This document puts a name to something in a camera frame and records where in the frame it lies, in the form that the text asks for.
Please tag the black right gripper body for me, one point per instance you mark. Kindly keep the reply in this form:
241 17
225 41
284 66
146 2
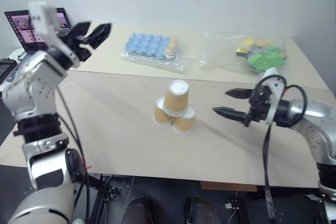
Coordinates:
258 108

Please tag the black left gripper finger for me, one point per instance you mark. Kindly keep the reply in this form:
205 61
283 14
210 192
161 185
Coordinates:
100 34
80 29

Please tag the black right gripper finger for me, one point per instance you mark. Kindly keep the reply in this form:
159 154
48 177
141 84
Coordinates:
231 113
240 94

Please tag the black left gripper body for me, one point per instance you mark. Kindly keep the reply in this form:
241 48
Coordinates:
78 49

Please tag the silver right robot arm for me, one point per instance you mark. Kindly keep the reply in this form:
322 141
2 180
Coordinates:
315 113

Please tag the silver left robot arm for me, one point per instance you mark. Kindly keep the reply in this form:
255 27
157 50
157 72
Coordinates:
31 85

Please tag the green plastic toy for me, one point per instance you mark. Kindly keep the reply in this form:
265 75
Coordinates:
265 61

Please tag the black and gold packet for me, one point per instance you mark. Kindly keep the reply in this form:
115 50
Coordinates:
240 51

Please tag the large clear plastic bag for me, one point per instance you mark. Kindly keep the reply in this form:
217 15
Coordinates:
220 51

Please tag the brown paper cup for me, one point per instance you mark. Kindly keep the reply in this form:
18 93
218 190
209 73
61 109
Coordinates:
176 100
185 124
159 115

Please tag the blue egg tray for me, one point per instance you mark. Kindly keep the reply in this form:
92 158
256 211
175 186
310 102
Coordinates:
147 44

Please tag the yellow plastic toy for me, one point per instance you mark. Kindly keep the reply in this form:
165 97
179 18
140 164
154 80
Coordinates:
252 42

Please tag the open laptop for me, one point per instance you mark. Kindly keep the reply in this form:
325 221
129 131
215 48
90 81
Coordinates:
21 31

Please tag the beige egg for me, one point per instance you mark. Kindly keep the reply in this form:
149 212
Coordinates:
173 41
170 50

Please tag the brown cardboard piece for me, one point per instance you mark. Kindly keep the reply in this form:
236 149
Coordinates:
228 186

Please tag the black electronic device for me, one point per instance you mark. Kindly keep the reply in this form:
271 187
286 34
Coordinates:
5 69

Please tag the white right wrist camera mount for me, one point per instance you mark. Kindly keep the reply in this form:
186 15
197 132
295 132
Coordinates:
274 98

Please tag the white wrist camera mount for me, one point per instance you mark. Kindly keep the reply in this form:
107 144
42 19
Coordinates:
46 22
274 98

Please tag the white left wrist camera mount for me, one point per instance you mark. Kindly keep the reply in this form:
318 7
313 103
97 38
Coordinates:
46 22

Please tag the black table frame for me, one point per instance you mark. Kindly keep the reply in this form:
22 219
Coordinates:
98 200

